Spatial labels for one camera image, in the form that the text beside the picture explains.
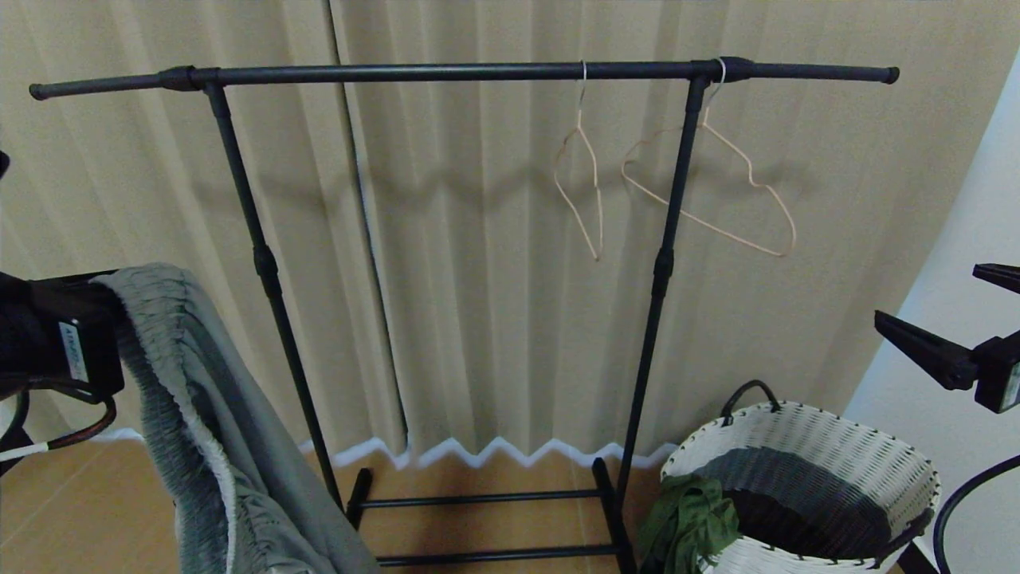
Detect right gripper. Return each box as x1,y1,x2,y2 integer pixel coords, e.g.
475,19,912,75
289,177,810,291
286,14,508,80
874,263,1020,414

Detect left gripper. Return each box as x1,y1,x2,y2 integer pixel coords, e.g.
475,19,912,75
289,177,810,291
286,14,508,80
0,271,126,402

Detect pale grey shorts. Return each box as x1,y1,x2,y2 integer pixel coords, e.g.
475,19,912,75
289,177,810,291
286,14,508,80
92,263,379,574

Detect pink clothes hanger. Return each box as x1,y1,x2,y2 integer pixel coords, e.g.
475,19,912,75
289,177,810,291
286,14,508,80
620,57,798,258
553,60,605,262

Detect green shirt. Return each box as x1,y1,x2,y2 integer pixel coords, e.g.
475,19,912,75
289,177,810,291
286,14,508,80
635,474,742,574

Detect white laundry basket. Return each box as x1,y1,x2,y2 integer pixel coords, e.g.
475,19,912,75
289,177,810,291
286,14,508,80
660,380,943,574

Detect black clothes rack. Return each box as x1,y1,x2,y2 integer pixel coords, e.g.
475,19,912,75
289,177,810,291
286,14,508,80
29,56,901,574

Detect beige curtain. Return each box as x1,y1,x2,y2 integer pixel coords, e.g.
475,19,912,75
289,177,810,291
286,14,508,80
0,0,1020,471

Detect black cable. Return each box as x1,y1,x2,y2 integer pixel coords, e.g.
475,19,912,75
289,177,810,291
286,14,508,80
931,454,1020,574

